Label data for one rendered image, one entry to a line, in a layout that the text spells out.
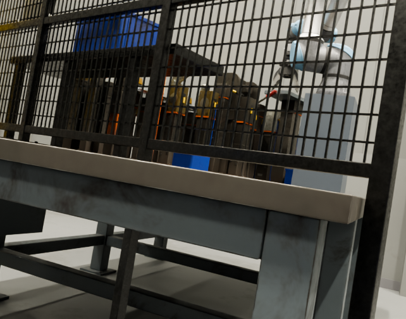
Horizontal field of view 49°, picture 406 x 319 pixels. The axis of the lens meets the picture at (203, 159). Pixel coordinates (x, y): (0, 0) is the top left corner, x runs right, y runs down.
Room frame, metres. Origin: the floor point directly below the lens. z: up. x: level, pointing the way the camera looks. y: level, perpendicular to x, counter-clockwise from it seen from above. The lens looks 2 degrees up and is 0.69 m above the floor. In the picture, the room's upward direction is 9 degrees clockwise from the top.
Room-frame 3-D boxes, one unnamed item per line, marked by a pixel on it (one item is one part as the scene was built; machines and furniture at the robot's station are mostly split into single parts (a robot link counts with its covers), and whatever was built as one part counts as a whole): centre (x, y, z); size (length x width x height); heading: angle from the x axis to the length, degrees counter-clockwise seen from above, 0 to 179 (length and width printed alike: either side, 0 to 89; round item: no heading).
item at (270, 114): (2.51, -0.36, 0.90); 0.13 x 0.08 x 0.41; 51
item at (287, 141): (2.34, -0.42, 0.92); 0.10 x 0.08 x 0.45; 141
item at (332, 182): (1.89, -0.51, 0.90); 0.20 x 0.20 x 0.40; 67
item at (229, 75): (2.16, -0.11, 0.95); 0.18 x 0.13 x 0.49; 141
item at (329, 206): (2.08, 0.03, 0.68); 2.56 x 1.61 x 0.04; 157
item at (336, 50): (1.89, -0.50, 1.27); 0.13 x 0.12 x 0.14; 92
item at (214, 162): (2.06, -0.04, 0.91); 0.07 x 0.05 x 0.42; 51
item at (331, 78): (1.89, -0.51, 1.15); 0.15 x 0.15 x 0.10
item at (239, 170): (2.07, -0.17, 0.89); 0.09 x 0.08 x 0.38; 51
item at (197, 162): (1.60, 0.04, 0.75); 0.11 x 0.10 x 0.09; 141
